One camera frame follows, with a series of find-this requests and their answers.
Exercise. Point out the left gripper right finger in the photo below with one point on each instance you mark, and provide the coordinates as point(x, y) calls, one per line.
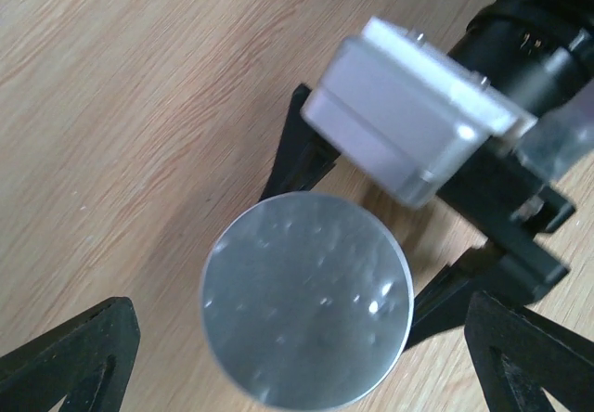
point(520, 357)

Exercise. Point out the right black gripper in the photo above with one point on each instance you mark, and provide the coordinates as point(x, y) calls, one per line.
point(510, 206)

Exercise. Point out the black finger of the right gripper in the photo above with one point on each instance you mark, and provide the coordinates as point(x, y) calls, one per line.
point(303, 156)

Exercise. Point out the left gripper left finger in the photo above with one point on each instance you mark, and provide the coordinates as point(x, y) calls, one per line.
point(84, 364)

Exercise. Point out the round metal lid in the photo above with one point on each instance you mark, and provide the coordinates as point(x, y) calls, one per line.
point(306, 301)

